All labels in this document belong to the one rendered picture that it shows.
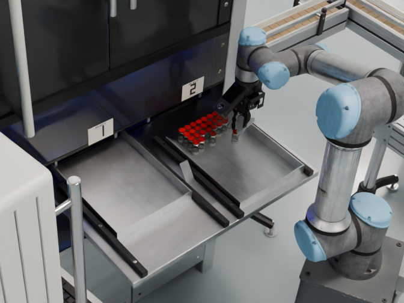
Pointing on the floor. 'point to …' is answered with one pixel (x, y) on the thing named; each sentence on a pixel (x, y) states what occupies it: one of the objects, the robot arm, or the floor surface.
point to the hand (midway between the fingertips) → (234, 130)
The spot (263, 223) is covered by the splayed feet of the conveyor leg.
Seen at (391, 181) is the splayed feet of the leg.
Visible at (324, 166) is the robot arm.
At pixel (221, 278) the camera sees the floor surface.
